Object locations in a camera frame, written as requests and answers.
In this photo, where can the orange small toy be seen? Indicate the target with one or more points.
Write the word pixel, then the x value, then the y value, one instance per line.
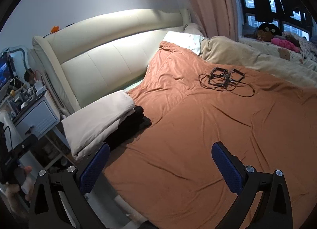
pixel 55 29

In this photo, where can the left hand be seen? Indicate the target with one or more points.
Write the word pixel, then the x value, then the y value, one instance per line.
pixel 12 193

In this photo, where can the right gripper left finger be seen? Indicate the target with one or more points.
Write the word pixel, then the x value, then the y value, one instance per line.
pixel 58 200

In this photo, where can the floral patterned cloth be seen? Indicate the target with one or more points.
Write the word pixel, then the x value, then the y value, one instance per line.
pixel 307 48

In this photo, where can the orange duvet cover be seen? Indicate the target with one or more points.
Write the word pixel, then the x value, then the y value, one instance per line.
pixel 167 173

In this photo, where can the computer monitor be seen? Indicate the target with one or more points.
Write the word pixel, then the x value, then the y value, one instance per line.
pixel 6 73

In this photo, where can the brown plush toy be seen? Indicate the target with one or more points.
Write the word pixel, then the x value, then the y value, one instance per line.
pixel 267 31

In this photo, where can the cream beige jacket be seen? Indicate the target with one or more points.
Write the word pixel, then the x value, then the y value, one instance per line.
pixel 86 129

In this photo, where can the pink garment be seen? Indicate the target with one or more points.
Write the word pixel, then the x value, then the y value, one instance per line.
pixel 285 44

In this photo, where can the white pillow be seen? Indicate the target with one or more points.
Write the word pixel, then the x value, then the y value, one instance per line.
pixel 185 40

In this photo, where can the beige blanket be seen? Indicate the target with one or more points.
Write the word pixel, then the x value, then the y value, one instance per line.
pixel 261 56

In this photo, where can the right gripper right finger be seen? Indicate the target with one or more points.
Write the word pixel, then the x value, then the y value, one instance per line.
pixel 274 208

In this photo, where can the white bedside table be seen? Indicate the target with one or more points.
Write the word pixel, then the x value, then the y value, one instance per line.
pixel 38 117

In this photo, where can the pink curtain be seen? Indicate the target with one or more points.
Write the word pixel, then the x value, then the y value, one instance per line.
pixel 217 17

